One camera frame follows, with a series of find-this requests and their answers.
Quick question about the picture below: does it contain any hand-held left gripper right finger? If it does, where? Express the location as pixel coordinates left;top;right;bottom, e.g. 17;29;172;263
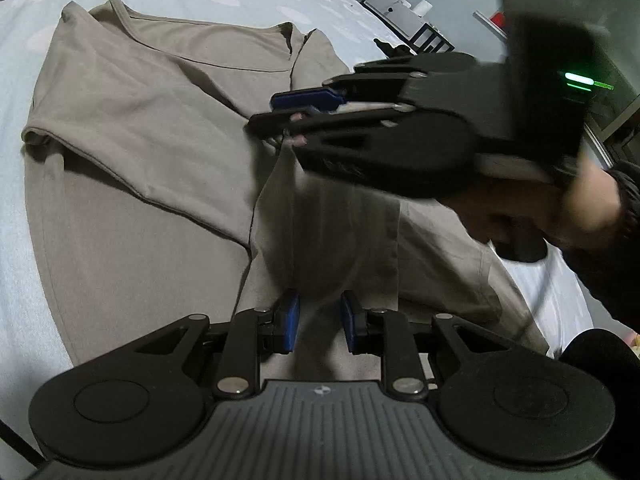
340;291;506;401

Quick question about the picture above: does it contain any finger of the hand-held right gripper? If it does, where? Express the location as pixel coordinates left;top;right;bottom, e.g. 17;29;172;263
247;105;416;148
270;72;416;113

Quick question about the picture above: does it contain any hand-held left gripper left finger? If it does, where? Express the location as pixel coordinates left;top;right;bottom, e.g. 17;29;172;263
132;290;302;401

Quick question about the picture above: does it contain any beige t-shirt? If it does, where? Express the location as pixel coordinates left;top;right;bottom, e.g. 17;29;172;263
21;0;551;383

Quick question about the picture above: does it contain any person's right forearm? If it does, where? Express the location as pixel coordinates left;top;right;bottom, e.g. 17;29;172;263
560;160;640;333

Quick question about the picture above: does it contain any person's right hand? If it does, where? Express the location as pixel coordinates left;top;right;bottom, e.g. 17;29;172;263
440;160;623;261

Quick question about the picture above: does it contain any black garment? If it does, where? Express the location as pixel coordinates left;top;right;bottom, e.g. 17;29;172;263
372;37;416;59

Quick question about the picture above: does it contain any white and black nightstand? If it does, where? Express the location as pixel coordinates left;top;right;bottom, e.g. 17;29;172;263
362;0;456;56

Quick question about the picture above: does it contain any black cable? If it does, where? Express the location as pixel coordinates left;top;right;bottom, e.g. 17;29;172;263
0;417;46;468

